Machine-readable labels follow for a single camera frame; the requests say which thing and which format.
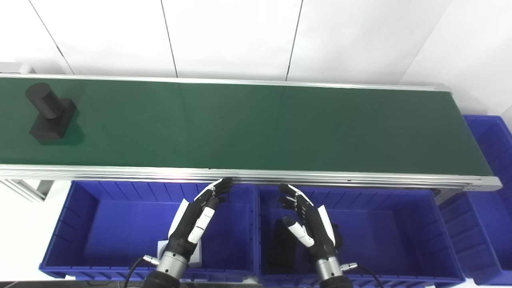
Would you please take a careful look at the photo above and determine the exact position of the aluminium conveyor leg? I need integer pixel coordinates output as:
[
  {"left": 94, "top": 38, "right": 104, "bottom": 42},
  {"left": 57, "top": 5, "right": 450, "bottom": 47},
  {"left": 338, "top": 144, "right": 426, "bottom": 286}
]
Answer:
[{"left": 0, "top": 179, "right": 54, "bottom": 202}]

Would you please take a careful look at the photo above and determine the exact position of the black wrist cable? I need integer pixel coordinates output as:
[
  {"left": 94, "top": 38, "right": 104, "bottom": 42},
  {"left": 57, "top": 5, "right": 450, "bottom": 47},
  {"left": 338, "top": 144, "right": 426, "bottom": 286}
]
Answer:
[
  {"left": 340, "top": 262, "right": 384, "bottom": 288},
  {"left": 122, "top": 255, "right": 161, "bottom": 288}
]

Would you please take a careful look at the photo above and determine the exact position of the green conveyor belt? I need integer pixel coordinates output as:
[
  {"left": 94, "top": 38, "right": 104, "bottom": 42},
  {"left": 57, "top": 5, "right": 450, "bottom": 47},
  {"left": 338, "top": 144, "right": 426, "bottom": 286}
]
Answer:
[
  {"left": 0, "top": 73, "right": 503, "bottom": 192},
  {"left": 0, "top": 77, "right": 494, "bottom": 176}
]

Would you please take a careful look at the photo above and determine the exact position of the blue plastic bin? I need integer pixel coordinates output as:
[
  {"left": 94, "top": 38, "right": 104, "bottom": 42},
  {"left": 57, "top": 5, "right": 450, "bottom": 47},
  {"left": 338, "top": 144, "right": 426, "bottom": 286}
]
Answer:
[
  {"left": 255, "top": 185, "right": 466, "bottom": 288},
  {"left": 438, "top": 115, "right": 512, "bottom": 285},
  {"left": 39, "top": 180, "right": 256, "bottom": 283}
]

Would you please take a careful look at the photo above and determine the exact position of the grey conveyor motor box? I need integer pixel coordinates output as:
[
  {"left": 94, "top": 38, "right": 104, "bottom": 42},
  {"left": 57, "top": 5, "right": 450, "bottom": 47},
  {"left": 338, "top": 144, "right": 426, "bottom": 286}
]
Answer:
[{"left": 0, "top": 62, "right": 36, "bottom": 75}]

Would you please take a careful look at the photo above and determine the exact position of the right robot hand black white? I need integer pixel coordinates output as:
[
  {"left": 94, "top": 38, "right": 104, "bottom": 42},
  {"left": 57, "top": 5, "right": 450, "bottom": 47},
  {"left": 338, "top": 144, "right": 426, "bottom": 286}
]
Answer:
[{"left": 278, "top": 184, "right": 342, "bottom": 262}]

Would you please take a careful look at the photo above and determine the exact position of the black cylinder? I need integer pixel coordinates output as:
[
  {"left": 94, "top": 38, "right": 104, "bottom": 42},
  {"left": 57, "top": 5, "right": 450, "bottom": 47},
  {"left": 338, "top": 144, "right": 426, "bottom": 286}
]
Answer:
[
  {"left": 25, "top": 83, "right": 77, "bottom": 140},
  {"left": 268, "top": 218, "right": 344, "bottom": 273}
]

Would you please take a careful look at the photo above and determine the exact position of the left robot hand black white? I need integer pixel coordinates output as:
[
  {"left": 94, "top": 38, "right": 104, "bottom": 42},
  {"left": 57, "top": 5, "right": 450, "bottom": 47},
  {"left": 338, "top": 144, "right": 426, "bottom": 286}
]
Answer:
[{"left": 166, "top": 177, "right": 234, "bottom": 259}]

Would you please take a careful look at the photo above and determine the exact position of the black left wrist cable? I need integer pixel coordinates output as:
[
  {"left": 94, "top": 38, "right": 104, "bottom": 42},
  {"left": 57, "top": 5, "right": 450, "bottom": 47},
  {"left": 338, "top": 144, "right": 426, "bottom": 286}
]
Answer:
[{"left": 122, "top": 255, "right": 161, "bottom": 288}]

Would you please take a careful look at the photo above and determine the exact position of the white part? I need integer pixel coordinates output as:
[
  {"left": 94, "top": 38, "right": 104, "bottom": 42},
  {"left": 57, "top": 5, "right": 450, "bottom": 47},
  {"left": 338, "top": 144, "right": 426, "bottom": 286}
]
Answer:
[{"left": 157, "top": 239, "right": 202, "bottom": 268}]

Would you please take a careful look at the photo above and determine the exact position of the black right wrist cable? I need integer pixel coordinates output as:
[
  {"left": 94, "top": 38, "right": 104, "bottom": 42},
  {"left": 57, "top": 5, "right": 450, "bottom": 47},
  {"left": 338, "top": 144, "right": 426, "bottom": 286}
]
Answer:
[{"left": 340, "top": 262, "right": 384, "bottom": 288}]

